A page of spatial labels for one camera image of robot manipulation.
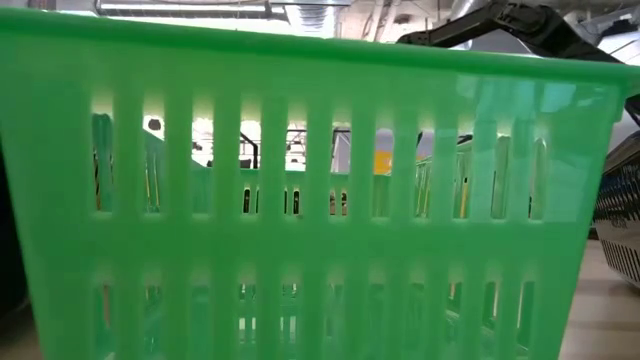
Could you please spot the wide silver ribbed duct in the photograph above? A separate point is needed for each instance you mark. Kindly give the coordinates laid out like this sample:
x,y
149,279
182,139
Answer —
x,y
312,17

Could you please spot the small black ceiling device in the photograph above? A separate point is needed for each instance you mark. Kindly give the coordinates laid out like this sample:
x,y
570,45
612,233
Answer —
x,y
155,124

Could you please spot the green slotted plastic basket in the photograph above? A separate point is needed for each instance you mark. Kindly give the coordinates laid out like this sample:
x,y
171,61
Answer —
x,y
320,240

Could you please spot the dark framed ceiling light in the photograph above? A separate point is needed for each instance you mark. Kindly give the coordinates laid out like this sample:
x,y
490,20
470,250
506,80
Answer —
x,y
125,6

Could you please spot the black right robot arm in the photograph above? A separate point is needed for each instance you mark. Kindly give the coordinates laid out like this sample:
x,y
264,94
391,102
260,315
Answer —
x,y
530,22

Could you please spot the bright angled light panel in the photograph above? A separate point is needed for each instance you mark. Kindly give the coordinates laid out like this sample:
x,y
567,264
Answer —
x,y
625,45

